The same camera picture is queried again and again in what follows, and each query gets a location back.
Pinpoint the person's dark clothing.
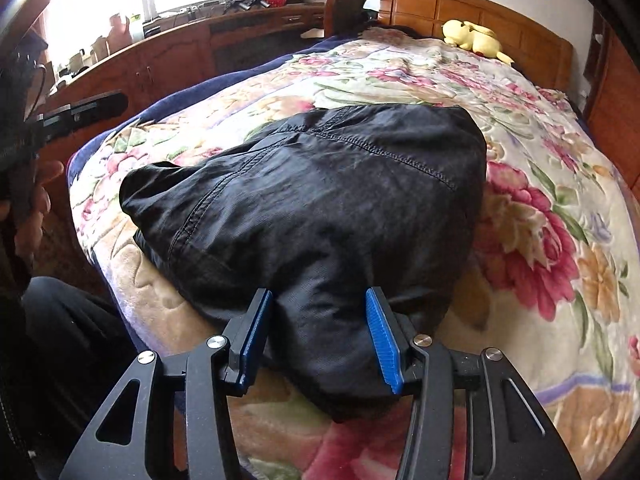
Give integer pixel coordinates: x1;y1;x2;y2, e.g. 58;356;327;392
0;270;138;480

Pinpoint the wooden chair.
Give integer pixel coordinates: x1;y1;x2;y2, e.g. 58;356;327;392
324;0;371;38

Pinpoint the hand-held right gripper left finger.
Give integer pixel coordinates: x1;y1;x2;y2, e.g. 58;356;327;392
59;288;273;480

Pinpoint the black jacket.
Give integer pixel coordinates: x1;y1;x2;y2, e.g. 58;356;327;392
120;104;488;423

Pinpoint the beige jug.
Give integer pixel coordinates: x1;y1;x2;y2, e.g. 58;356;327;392
107;12;133;53

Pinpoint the wooden slatted wardrobe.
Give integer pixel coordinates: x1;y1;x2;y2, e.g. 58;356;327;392
582;10;640;196

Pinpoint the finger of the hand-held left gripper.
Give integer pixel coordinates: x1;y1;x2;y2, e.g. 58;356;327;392
42;91;126;142

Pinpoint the wooden bed headboard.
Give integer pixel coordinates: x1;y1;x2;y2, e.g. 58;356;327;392
377;0;574;91

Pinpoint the long wooden cabinet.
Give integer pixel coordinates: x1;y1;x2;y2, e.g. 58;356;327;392
37;2;328;171

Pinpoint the person's left hand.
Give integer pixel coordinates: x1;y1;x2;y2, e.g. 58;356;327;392
15;160;66;266

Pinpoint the yellow plush toy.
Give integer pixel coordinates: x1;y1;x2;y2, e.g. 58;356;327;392
442;19;516;66

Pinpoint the dark blue bed sheet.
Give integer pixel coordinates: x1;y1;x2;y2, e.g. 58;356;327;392
67;35;351;181

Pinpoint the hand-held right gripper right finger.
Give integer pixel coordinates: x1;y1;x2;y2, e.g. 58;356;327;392
365;287;581;480

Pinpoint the floral blanket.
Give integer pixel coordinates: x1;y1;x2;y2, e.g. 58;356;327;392
67;27;640;480

